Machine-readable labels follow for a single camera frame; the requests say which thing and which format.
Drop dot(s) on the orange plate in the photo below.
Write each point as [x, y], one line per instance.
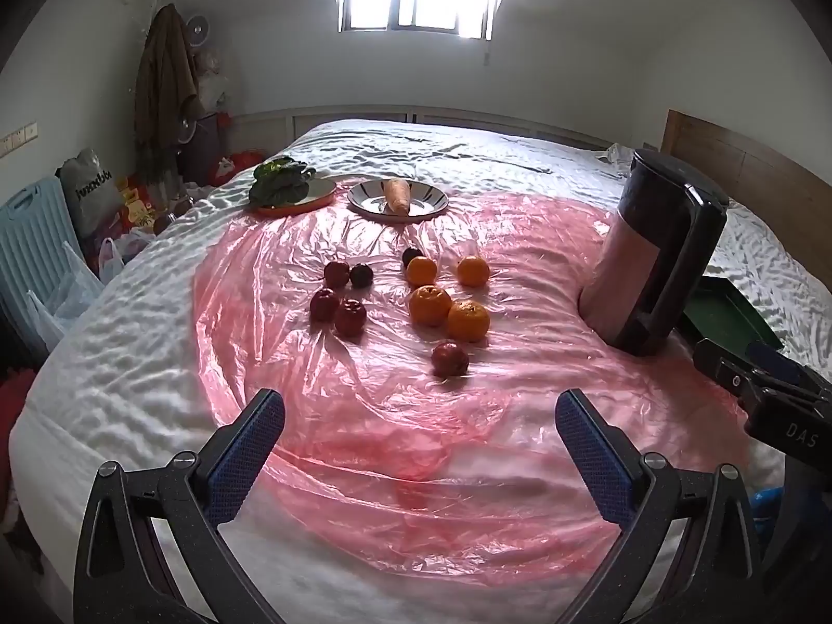
[318, 195]

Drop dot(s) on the person's right hand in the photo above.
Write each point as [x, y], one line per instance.
[769, 506]

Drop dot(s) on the dark purple plum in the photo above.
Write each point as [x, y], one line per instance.
[411, 253]
[361, 275]

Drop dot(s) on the brown coat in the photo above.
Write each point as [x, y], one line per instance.
[162, 91]

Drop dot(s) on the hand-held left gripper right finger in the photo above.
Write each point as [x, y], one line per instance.
[595, 455]

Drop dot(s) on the carrot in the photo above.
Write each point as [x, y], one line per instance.
[396, 196]

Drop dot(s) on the striped white plate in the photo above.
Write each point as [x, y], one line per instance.
[364, 203]

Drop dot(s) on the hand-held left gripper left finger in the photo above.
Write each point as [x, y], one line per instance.
[250, 448]

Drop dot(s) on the green tray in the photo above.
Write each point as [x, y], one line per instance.
[721, 318]

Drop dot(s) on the orange mandarin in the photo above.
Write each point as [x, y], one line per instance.
[422, 271]
[472, 271]
[468, 320]
[429, 305]

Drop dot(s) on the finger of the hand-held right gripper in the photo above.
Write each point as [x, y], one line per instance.
[725, 370]
[780, 364]

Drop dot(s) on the white wall switch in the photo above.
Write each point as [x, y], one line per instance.
[16, 138]

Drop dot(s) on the white plastic bag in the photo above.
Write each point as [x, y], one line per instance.
[120, 250]
[65, 299]

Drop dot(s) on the red cloth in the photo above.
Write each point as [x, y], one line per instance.
[16, 429]

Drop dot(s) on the bed with white sheet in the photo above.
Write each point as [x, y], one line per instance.
[130, 370]

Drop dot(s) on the pink plastic sheet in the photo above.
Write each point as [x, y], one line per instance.
[390, 435]

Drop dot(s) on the yellow snack packets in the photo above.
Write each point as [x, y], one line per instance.
[138, 203]

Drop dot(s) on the wooden headboard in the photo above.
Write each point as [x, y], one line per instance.
[728, 149]

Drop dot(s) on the red bag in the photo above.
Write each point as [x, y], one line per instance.
[237, 166]

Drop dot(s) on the grey printed bag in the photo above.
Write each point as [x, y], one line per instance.
[91, 192]

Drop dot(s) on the green leafy vegetable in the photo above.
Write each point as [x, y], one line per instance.
[279, 182]

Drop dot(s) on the red apple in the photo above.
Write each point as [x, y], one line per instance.
[324, 304]
[337, 273]
[350, 317]
[450, 359]

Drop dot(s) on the black electric kettle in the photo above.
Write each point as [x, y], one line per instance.
[650, 240]

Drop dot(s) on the light blue plastic folding stool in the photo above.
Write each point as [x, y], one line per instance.
[32, 240]

